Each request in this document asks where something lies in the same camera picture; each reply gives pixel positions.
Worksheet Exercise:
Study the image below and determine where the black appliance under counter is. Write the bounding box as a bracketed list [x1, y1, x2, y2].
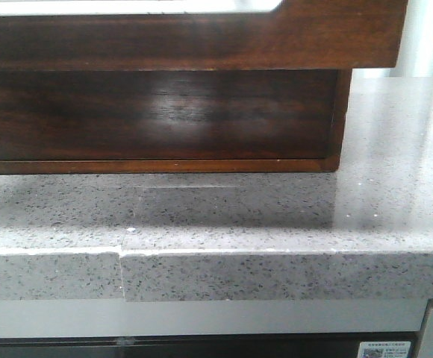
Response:
[0, 332, 418, 357]

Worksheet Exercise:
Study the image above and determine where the white label sticker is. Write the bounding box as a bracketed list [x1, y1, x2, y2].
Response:
[357, 341, 412, 358]

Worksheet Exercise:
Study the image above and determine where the open wooden upper drawer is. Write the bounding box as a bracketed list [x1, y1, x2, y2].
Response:
[0, 1, 407, 71]

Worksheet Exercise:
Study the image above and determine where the white grey curtain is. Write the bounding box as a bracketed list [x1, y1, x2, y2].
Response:
[353, 1, 433, 78]

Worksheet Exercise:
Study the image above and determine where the dark wooden drawer cabinet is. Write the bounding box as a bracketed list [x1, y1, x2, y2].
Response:
[0, 69, 352, 174]

